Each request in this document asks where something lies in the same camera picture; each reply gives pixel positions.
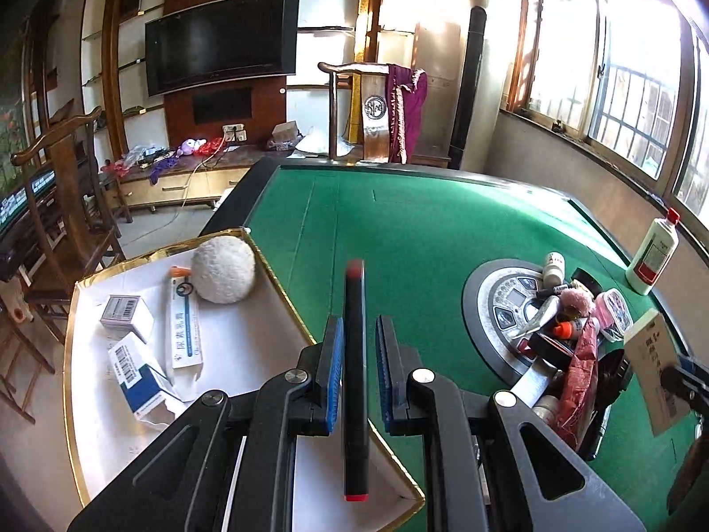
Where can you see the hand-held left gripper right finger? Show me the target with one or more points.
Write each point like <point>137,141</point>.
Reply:
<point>383,382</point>

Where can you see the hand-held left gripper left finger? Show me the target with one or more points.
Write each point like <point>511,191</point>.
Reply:
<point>334,377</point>

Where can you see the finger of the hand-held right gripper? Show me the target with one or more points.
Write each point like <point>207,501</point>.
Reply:
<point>687,393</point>

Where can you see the black marker red ends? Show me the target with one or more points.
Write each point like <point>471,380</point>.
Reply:
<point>355,343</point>

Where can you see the beige printed carton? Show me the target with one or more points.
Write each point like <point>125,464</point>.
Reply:
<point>651,360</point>

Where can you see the gold-rimmed shallow box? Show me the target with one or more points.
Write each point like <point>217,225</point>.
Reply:
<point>238,343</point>

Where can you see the clear pink case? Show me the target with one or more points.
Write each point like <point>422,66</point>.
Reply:
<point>612,313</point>

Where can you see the red foil bag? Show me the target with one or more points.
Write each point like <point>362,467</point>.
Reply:
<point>576,388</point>

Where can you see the white glue bottle orange cap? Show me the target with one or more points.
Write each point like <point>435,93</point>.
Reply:
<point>573,328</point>

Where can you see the round table control panel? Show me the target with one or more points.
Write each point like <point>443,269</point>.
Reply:
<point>493,310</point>

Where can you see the white bottle red label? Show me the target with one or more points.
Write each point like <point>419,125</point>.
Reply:
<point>653,255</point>

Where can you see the pink fluffy puff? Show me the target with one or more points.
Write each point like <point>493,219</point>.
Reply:
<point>577,302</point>

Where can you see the red and black box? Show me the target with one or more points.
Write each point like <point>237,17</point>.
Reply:
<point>545,346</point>

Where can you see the long white ointment box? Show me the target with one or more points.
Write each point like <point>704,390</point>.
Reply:
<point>185,332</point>

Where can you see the white plush ball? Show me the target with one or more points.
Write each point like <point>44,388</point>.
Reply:
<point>221,269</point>

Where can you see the silver floral tube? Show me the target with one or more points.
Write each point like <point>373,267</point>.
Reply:
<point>540,316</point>

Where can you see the small white pill bottle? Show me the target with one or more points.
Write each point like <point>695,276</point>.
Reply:
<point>554,274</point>

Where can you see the blue and white box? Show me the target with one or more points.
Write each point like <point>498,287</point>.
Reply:
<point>138,371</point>

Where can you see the small white barcode box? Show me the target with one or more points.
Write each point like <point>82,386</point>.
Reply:
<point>124,316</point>

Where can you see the white plastic bag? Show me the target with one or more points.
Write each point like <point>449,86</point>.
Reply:
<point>321,141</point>

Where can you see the low wooden television cabinet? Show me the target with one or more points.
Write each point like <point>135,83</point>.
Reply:
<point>183,183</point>

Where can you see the open cardboard box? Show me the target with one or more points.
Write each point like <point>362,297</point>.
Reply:
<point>285,134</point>

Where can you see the carved wooden chair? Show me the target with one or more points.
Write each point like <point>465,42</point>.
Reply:
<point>376,122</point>

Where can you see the purple plush toy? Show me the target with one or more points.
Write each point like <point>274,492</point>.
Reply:
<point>191,147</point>

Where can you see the purple fringed cloth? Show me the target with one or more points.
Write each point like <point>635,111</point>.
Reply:
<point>407,105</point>

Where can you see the tall black column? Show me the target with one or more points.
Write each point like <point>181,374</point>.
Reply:
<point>468,94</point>

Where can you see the wooden framed window row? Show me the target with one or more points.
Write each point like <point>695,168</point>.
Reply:
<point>626,94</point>

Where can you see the dark wooden armchair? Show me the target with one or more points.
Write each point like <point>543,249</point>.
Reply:
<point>69,188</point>

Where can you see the dark console lit buttons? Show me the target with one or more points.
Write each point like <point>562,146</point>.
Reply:
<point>27,199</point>

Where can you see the white wall socket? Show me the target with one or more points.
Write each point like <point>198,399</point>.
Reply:
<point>235,133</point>

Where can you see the black wall panel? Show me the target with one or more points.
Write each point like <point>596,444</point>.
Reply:
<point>221,106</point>

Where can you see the black wall television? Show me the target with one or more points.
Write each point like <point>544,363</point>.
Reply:
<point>221,39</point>

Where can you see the wooden wall shelving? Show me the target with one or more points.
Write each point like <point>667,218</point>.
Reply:
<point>109,66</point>

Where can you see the floral wall painting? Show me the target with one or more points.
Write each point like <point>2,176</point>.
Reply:
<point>11,122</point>

